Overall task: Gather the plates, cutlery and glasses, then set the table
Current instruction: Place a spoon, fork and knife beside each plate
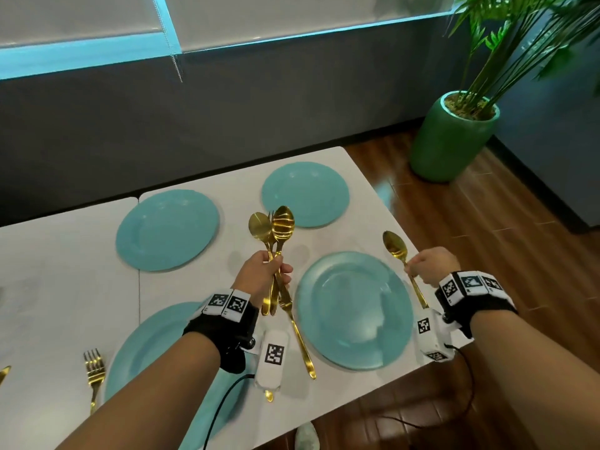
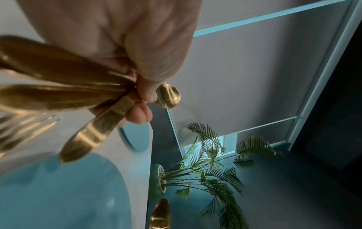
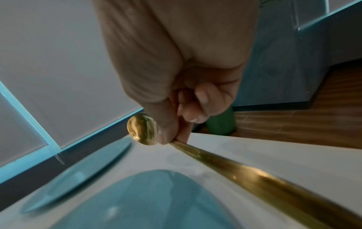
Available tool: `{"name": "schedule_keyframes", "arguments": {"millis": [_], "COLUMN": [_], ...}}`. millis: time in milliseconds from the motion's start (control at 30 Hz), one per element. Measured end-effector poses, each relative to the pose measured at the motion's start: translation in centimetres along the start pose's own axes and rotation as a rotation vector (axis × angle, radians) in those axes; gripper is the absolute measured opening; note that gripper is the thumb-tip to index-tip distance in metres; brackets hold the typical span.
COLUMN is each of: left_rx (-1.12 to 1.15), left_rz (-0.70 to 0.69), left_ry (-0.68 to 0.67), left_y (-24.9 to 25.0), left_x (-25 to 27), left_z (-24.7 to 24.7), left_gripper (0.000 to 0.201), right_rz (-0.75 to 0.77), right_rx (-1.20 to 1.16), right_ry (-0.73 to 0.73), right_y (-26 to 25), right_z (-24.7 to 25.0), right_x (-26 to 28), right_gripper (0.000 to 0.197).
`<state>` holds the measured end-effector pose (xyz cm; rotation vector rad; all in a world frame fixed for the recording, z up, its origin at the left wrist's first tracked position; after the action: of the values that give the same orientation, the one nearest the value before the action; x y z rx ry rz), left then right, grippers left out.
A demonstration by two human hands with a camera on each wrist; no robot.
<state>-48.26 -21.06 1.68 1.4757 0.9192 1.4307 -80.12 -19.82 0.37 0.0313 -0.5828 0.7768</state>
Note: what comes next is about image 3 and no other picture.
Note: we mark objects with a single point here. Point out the light blue window frame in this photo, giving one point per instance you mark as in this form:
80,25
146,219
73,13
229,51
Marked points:
28,125

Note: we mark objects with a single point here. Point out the gold metal spoon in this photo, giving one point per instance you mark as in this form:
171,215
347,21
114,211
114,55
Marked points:
254,179

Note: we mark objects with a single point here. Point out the green cylinder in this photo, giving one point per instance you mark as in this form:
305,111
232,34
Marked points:
221,124

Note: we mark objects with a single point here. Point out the large blue plate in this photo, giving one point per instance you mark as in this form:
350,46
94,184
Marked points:
152,201

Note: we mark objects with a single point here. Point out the person's right hand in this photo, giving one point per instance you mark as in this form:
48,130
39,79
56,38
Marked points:
169,44

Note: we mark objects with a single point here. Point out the small blue plate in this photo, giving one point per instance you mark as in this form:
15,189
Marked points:
82,172

